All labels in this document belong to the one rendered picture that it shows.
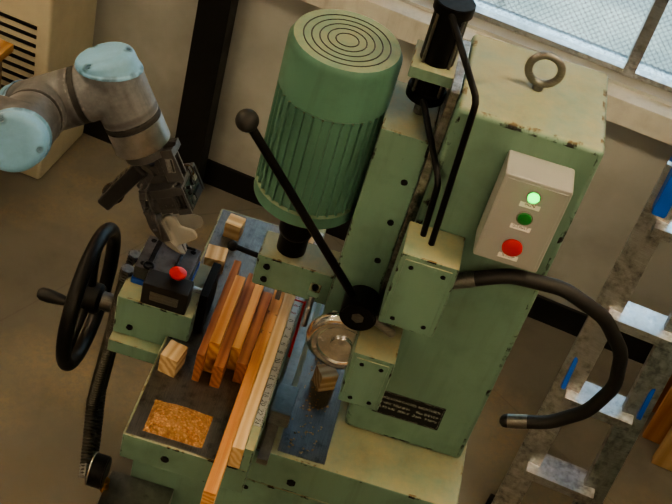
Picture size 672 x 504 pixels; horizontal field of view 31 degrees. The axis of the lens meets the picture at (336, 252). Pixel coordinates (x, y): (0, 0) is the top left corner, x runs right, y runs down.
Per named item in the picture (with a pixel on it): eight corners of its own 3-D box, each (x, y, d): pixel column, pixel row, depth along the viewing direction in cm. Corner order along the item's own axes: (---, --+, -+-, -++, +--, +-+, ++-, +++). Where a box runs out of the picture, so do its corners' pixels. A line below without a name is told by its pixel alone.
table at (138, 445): (172, 214, 243) (176, 192, 239) (317, 259, 243) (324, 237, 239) (62, 440, 198) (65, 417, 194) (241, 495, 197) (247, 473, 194)
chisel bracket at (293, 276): (258, 263, 217) (267, 228, 211) (333, 286, 217) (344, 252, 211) (248, 290, 212) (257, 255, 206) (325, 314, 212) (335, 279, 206)
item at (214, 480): (286, 259, 232) (290, 244, 229) (296, 262, 232) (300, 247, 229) (199, 505, 187) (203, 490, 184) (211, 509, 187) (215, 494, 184)
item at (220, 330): (229, 303, 220) (236, 274, 215) (238, 306, 220) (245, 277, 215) (202, 370, 207) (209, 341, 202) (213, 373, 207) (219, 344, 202)
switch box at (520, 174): (476, 229, 184) (509, 148, 173) (538, 248, 184) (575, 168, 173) (471, 255, 179) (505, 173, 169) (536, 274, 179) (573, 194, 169)
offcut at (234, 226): (243, 232, 235) (246, 218, 233) (237, 241, 233) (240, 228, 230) (228, 226, 235) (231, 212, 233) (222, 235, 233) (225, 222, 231)
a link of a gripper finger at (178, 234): (204, 261, 198) (184, 216, 193) (171, 265, 200) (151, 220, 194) (209, 249, 200) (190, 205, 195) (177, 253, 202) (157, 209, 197)
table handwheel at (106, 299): (73, 353, 242) (114, 214, 239) (169, 382, 242) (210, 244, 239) (34, 379, 213) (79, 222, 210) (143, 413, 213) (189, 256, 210)
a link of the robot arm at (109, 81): (73, 47, 184) (134, 28, 183) (104, 116, 191) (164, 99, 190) (64, 75, 176) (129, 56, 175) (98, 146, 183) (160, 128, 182)
